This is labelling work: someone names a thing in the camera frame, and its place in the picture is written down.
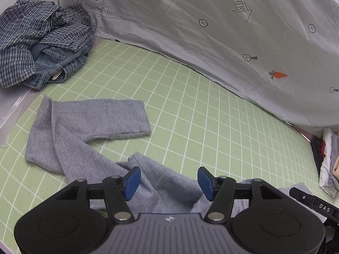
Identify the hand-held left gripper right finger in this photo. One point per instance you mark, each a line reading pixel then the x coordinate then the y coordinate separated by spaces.
pixel 206 185

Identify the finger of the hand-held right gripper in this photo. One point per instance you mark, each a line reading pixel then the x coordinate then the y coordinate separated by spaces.
pixel 302 196

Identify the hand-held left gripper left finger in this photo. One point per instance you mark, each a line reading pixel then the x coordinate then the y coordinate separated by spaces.
pixel 132 185

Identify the grey zip hoodie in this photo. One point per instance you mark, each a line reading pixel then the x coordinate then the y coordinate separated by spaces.
pixel 66 127

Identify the white folded cloth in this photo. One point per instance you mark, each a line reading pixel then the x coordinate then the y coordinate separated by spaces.
pixel 325 177

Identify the dark red cloth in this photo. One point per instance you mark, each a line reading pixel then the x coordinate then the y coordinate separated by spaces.
pixel 321 149

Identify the grey folded cloth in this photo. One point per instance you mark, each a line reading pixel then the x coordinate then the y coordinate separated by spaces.
pixel 335 148

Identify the green grid cutting mat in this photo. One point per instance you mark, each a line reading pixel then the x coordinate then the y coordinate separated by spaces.
pixel 185 111

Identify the clear plastic sheet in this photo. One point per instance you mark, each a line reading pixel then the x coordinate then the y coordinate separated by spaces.
pixel 13 111

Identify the blue denim jeans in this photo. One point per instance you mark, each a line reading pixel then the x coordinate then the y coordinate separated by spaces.
pixel 53 58

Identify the grey printed duvet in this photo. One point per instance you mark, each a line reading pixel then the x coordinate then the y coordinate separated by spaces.
pixel 185 31

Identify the blue plaid shirt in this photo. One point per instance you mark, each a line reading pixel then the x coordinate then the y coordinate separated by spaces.
pixel 26 31

